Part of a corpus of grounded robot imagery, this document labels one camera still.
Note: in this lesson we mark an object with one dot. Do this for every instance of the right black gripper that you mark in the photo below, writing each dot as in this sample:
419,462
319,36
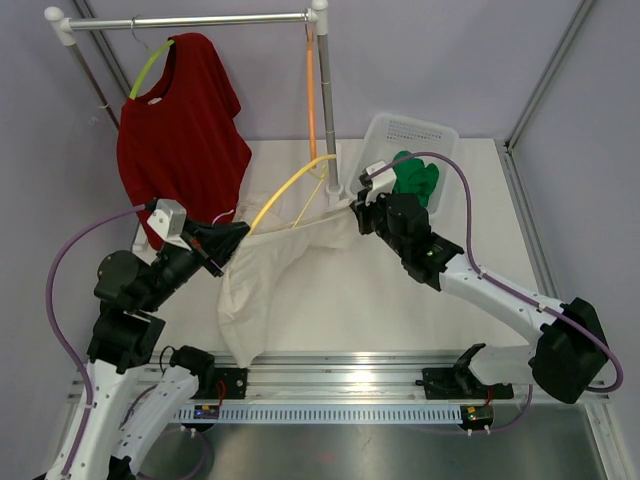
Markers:
365,211

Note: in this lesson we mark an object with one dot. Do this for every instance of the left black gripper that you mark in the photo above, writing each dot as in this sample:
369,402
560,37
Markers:
218,241

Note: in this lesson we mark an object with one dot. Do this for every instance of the white t shirt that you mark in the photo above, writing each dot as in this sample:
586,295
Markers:
252,275

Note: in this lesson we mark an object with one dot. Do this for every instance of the green t shirt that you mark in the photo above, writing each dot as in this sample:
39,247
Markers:
414,177

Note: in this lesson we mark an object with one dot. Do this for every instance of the yellow hanger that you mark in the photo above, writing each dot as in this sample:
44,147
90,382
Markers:
281,193

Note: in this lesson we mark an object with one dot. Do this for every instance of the orange hanger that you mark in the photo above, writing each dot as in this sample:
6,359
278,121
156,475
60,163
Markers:
310,91

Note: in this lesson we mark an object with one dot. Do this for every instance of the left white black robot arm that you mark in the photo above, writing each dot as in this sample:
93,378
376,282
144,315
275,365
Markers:
111,433

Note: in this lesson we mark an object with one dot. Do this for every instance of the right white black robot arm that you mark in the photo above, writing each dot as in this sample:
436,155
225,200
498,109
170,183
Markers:
565,343

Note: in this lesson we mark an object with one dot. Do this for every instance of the red t shirt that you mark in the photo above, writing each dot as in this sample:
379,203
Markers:
179,140

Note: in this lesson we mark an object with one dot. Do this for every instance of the green hanger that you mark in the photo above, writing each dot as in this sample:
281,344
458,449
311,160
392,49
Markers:
152,57

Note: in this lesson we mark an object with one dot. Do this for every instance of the white plastic basket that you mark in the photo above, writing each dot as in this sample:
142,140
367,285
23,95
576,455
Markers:
395,139

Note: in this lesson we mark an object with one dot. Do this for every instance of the metal clothes rack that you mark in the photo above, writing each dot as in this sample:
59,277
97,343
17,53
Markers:
316,16

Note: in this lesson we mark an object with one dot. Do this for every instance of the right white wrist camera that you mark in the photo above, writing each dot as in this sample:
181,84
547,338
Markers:
378,178

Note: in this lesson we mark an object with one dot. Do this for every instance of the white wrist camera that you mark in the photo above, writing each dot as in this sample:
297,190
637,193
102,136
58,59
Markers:
167,220
378,178

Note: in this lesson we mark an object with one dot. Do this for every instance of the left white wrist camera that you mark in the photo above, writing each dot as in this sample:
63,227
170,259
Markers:
167,220

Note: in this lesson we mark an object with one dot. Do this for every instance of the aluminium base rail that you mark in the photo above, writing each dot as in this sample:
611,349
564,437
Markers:
359,388

